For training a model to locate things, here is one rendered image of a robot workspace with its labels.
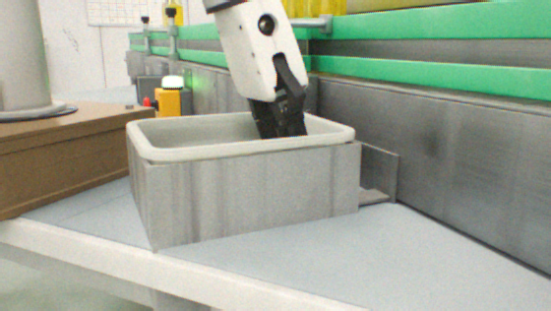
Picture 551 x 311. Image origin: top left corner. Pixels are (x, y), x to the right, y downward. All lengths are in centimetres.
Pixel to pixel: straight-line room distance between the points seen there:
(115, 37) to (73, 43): 53
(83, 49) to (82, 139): 597
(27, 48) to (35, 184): 18
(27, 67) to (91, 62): 592
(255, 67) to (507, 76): 22
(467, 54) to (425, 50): 6
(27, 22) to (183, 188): 33
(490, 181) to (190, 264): 27
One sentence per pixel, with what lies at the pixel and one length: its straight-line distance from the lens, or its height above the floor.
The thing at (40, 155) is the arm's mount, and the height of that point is 81.
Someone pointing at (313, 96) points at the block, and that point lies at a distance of 64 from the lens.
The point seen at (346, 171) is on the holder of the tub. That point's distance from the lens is 46.
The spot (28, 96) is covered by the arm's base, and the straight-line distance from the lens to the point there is 64.
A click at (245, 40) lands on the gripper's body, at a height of 93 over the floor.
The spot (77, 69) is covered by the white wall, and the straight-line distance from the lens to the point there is 656.
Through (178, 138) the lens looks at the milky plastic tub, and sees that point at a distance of 55.
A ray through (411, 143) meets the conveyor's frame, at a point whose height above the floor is 83.
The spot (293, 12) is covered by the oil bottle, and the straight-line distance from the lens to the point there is 80.
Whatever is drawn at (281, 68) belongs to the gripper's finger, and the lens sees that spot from 43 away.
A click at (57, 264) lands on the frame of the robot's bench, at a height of 67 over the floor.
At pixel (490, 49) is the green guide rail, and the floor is 92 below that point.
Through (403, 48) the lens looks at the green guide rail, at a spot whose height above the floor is 92.
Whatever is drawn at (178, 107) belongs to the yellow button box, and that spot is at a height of 79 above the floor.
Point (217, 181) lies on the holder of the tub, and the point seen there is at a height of 81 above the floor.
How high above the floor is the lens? 93
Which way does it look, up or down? 15 degrees down
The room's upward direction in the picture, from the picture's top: straight up
